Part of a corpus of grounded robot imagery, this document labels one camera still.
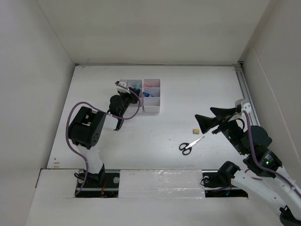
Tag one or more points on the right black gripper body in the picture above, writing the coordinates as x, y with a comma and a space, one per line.
228, 127

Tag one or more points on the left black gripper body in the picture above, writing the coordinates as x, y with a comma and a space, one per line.
127, 98

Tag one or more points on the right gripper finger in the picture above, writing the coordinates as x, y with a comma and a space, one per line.
222, 113
207, 123

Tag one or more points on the yellow eraser cube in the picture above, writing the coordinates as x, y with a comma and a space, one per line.
196, 131

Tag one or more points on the blue cap spray bottle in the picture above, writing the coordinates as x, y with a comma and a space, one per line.
145, 94

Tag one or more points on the black handled scissors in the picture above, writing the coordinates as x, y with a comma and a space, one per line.
186, 148

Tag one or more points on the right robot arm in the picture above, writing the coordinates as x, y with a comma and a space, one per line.
271, 184

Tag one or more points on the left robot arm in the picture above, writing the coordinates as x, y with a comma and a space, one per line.
84, 131

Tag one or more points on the white right organizer container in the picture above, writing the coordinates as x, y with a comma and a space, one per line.
152, 104

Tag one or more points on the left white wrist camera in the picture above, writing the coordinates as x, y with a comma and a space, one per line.
121, 86

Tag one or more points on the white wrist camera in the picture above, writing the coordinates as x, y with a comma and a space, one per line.
121, 86
243, 105

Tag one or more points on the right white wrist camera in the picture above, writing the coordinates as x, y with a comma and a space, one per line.
243, 105

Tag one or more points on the aluminium rail strip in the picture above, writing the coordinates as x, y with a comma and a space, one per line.
245, 91

